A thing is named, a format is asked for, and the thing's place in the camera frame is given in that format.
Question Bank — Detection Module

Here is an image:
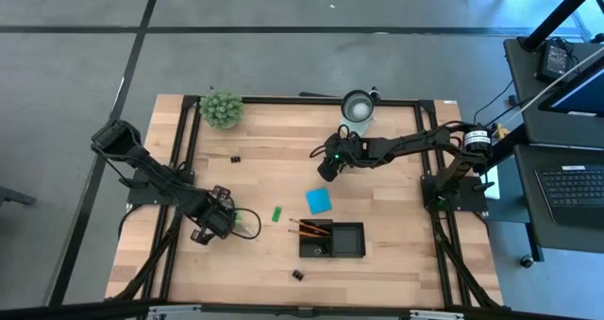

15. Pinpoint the black power adapter box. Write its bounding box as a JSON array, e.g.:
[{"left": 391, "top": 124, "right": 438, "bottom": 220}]
[{"left": 537, "top": 39, "right": 575, "bottom": 83}]

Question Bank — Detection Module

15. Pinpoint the black computer monitor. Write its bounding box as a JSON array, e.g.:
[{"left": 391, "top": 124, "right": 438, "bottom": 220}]
[{"left": 538, "top": 55, "right": 604, "bottom": 118}]

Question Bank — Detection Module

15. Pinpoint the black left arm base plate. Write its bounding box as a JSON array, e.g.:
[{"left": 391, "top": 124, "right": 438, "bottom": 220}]
[{"left": 126, "top": 168, "right": 194, "bottom": 207}]

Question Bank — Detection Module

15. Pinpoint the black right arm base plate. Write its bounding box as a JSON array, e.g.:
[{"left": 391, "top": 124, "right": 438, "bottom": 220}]
[{"left": 421, "top": 175, "right": 490, "bottom": 212}]

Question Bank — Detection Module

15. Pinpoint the blue sticky note pad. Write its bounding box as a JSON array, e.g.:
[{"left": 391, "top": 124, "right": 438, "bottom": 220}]
[{"left": 305, "top": 187, "right": 333, "bottom": 215}]

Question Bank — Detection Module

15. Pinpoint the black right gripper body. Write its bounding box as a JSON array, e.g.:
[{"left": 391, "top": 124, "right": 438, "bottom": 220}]
[{"left": 316, "top": 133, "right": 374, "bottom": 183}]

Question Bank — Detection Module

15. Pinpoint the grey chair base leg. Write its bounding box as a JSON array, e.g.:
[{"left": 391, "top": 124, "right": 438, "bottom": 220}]
[{"left": 0, "top": 186, "right": 38, "bottom": 209}]

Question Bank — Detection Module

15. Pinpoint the green artificial potted plant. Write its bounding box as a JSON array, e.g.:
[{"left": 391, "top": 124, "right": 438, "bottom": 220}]
[{"left": 198, "top": 90, "right": 244, "bottom": 131}]

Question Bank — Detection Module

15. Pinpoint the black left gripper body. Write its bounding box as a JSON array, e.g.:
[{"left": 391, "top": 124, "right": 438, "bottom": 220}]
[{"left": 191, "top": 186, "right": 237, "bottom": 245}]

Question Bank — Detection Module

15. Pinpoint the black keyboard tray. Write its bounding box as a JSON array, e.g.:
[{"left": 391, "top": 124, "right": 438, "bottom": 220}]
[{"left": 513, "top": 143, "right": 604, "bottom": 255}]

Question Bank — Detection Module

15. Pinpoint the black rig crossbar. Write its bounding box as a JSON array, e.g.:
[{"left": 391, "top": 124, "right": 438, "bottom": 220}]
[{"left": 0, "top": 299, "right": 567, "bottom": 320}]

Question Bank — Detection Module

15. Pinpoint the black diagonal pole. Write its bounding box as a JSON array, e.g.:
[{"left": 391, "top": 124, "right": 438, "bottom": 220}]
[{"left": 520, "top": 0, "right": 604, "bottom": 52}]

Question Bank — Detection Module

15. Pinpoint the black metal table frame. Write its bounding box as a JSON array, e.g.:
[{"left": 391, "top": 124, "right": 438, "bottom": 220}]
[{"left": 106, "top": 94, "right": 504, "bottom": 312}]

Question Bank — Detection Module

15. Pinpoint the orange pencil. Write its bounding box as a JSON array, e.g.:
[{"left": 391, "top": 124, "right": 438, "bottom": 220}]
[
  {"left": 287, "top": 228, "right": 327, "bottom": 240},
  {"left": 296, "top": 220, "right": 332, "bottom": 237}
]

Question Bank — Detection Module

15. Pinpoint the black side desk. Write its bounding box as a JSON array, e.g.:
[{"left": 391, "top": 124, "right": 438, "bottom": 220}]
[{"left": 503, "top": 36, "right": 604, "bottom": 149}]

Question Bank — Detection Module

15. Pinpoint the black mesh desk organizer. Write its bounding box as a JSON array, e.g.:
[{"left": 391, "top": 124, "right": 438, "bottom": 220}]
[{"left": 298, "top": 218, "right": 367, "bottom": 259}]

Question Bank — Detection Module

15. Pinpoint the black computer keyboard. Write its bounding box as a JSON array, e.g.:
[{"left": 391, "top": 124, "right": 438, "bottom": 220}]
[{"left": 534, "top": 164, "right": 604, "bottom": 230}]

